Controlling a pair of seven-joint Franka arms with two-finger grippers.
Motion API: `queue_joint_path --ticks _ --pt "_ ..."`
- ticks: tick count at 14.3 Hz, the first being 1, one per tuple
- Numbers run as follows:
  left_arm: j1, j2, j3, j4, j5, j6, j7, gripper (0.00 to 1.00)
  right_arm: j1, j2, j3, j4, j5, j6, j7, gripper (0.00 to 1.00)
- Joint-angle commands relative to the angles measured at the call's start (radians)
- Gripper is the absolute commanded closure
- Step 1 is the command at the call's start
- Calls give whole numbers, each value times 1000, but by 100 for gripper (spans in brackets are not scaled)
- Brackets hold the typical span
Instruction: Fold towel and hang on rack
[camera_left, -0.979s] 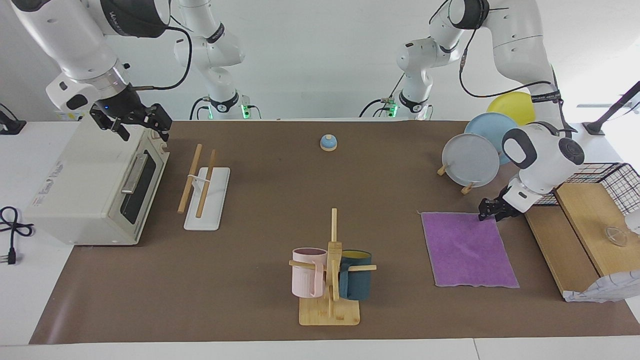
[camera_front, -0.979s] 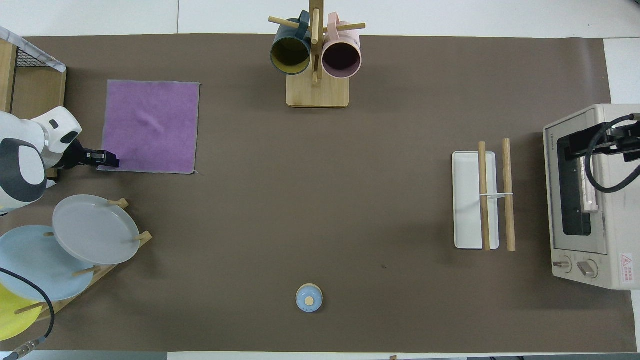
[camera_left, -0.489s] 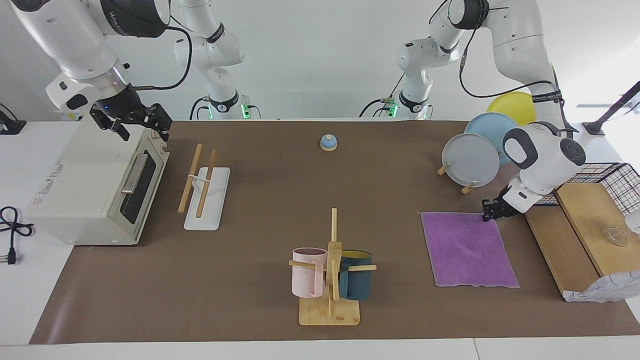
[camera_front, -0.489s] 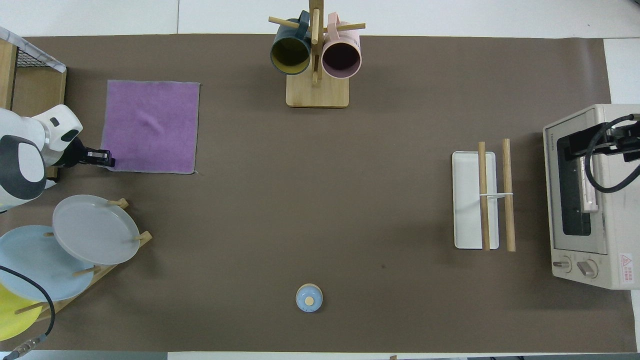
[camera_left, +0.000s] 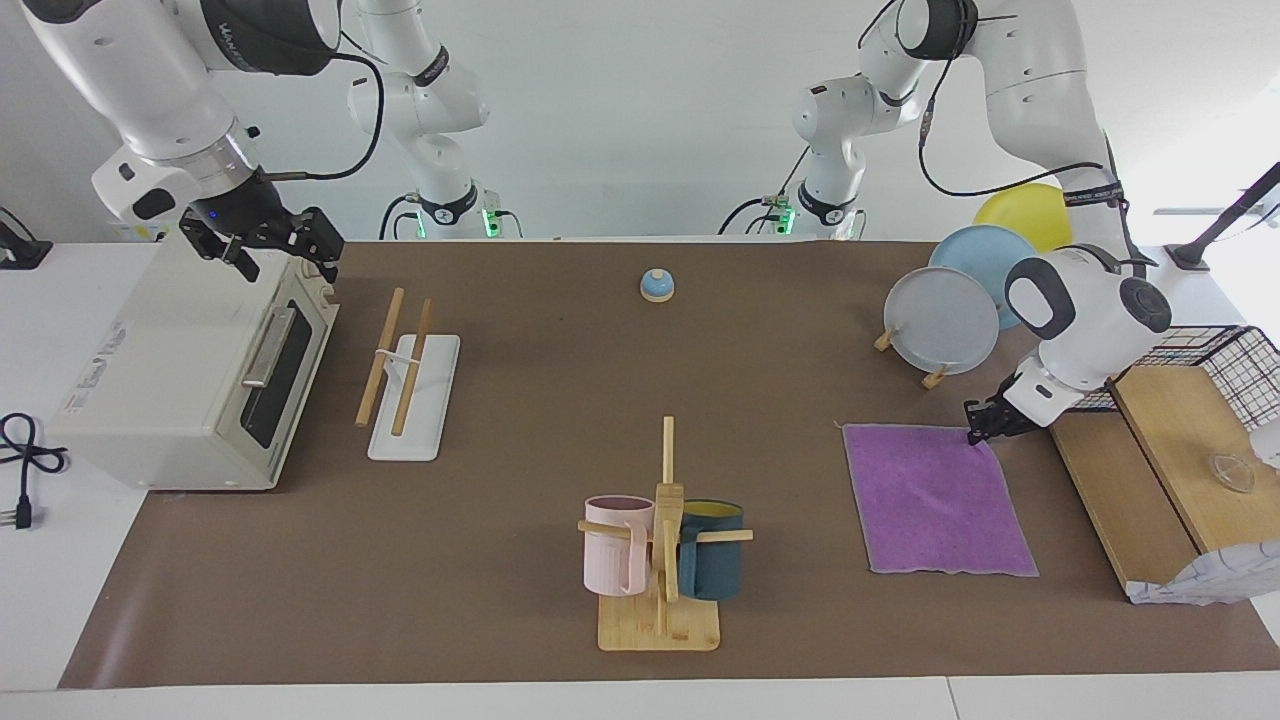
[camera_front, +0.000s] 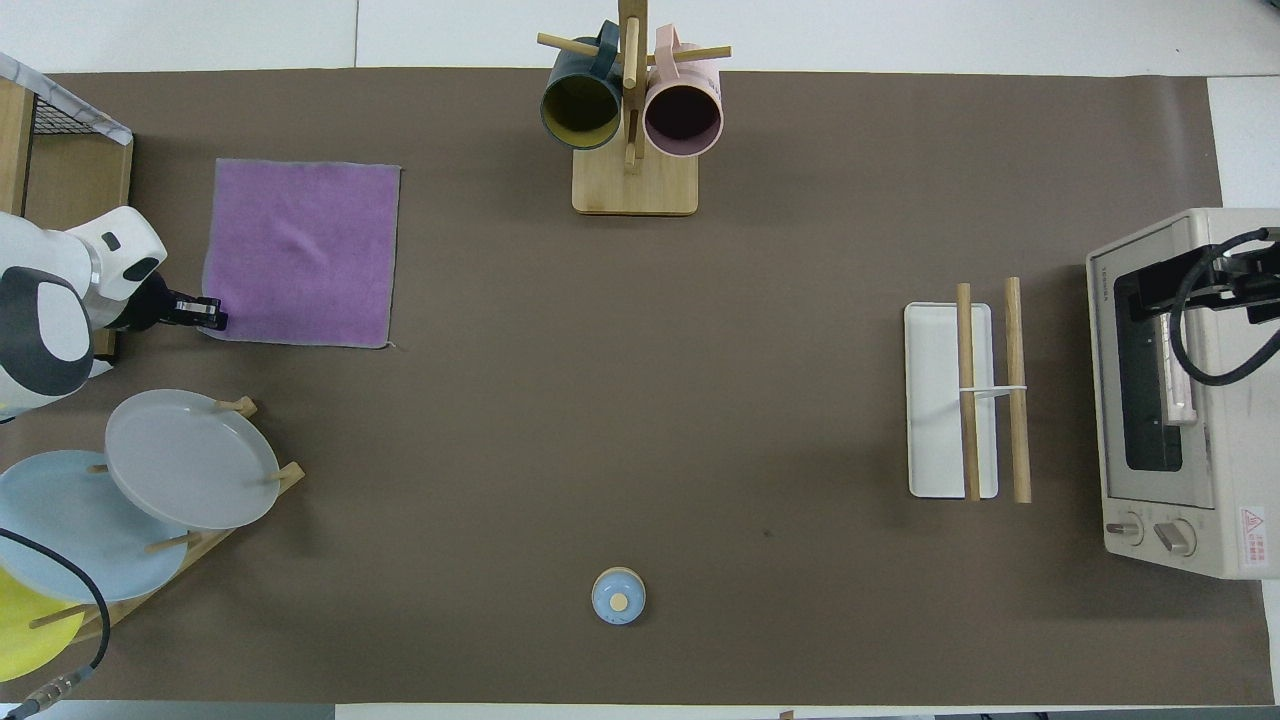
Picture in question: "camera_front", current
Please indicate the purple and grey towel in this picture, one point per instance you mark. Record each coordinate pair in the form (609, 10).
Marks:
(300, 250)

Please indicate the wooden plate rack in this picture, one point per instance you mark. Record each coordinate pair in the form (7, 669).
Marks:
(215, 545)

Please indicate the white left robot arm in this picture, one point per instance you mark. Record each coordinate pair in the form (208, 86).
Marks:
(40, 330)

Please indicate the brown table mat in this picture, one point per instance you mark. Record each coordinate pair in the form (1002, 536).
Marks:
(640, 400)

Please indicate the wooden mug tree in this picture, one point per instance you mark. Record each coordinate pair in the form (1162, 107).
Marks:
(635, 185)

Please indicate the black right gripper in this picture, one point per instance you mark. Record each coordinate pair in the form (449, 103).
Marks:
(1255, 280)

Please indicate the grey plate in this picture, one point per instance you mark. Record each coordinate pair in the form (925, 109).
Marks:
(190, 460)

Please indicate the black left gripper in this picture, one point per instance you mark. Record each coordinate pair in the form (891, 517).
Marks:
(152, 305)

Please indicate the pink mug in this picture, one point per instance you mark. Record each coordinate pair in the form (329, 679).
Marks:
(683, 115)

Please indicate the dark teal mug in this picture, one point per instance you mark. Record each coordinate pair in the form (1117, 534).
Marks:
(580, 110)

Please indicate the white crumpled sheet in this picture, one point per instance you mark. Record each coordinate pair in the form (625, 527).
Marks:
(103, 368)

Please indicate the yellow plate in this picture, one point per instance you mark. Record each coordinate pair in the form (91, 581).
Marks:
(25, 640)

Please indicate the white towel rack wooden bars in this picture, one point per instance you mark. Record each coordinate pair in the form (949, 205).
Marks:
(940, 400)

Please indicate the beige toaster oven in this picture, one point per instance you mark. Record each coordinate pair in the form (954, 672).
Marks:
(1230, 450)

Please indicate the light blue plate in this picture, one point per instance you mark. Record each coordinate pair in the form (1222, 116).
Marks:
(60, 520)

